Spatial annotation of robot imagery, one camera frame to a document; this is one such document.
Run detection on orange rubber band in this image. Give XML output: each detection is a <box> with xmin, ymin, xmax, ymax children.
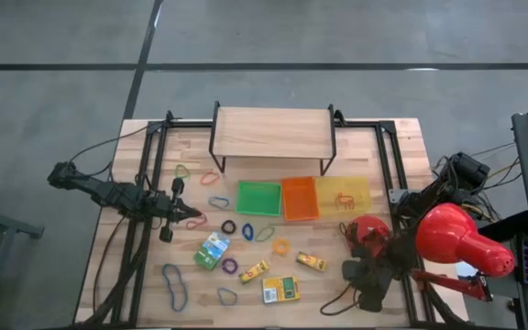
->
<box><xmin>335</xmin><ymin>192</ymin><xmax>356</xmax><ymax>212</ymax></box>
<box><xmin>199</xmin><ymin>170</ymin><xmax>222</xmax><ymax>186</ymax></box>

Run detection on green plastic basket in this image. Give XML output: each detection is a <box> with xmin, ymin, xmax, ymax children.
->
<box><xmin>235</xmin><ymin>180</ymin><xmax>283</xmax><ymax>217</ymax></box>

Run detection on black lamp power cable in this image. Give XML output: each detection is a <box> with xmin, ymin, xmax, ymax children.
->
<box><xmin>338</xmin><ymin>222</ymin><xmax>361</xmax><ymax>248</ymax></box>

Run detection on large green crayon box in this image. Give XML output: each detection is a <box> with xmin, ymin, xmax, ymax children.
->
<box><xmin>192</xmin><ymin>231</ymin><xmax>232</xmax><ymax>271</ymax></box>

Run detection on yellow crayon box with barcode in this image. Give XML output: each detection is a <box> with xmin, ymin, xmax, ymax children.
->
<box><xmin>261</xmin><ymin>275</ymin><xmax>302</xmax><ymax>304</ymax></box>

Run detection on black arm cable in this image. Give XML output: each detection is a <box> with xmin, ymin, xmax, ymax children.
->
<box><xmin>320</xmin><ymin>282</ymin><xmax>361</xmax><ymax>317</ymax></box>
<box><xmin>65</xmin><ymin>124</ymin><xmax>151</xmax><ymax>181</ymax></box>

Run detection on small yellow crayon box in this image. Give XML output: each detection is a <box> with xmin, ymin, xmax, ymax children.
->
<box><xmin>296</xmin><ymin>250</ymin><xmax>328</xmax><ymax>273</ymax></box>
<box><xmin>238</xmin><ymin>259</ymin><xmax>270</xmax><ymax>285</ymax></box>

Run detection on large blue rubber band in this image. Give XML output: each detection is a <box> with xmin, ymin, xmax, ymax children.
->
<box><xmin>160</xmin><ymin>263</ymin><xmax>189</xmax><ymax>314</ymax></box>

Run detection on bundle of coloured wires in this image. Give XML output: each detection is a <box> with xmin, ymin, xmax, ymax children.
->
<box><xmin>431</xmin><ymin>141</ymin><xmax>522</xmax><ymax>224</ymax></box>

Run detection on black metal table frame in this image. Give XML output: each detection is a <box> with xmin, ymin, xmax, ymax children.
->
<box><xmin>73</xmin><ymin>109</ymin><xmax>469</xmax><ymax>329</ymax></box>

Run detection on orange plastic basket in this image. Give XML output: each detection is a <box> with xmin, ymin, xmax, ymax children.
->
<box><xmin>280</xmin><ymin>176</ymin><xmax>320</xmax><ymax>222</ymax></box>

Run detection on yellow plastic basket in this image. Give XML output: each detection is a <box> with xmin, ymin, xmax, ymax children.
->
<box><xmin>314</xmin><ymin>176</ymin><xmax>374</xmax><ymax>219</ymax></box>

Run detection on red desk lamp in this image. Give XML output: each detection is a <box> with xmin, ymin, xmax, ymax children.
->
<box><xmin>339</xmin><ymin>203</ymin><xmax>516</xmax><ymax>303</ymax></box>

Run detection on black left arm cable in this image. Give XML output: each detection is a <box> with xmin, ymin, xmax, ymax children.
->
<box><xmin>65</xmin><ymin>124</ymin><xmax>151</xmax><ymax>181</ymax></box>

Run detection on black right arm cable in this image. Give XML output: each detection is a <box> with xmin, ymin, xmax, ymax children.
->
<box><xmin>320</xmin><ymin>282</ymin><xmax>361</xmax><ymax>317</ymax></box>

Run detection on yellow spiral coil band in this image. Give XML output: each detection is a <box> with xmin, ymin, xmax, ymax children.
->
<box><xmin>271</xmin><ymin>237</ymin><xmax>292</xmax><ymax>257</ymax></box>

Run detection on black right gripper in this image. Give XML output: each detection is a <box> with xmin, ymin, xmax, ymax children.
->
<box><xmin>342</xmin><ymin>247</ymin><xmax>402</xmax><ymax>314</ymax></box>

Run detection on wooden shelf riser black legs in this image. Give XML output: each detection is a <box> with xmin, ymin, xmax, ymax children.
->
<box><xmin>207</xmin><ymin>100</ymin><xmax>338</xmax><ymax>178</ymax></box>

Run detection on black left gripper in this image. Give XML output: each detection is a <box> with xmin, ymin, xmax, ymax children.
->
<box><xmin>151</xmin><ymin>177</ymin><xmax>203</xmax><ymax>243</ymax></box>

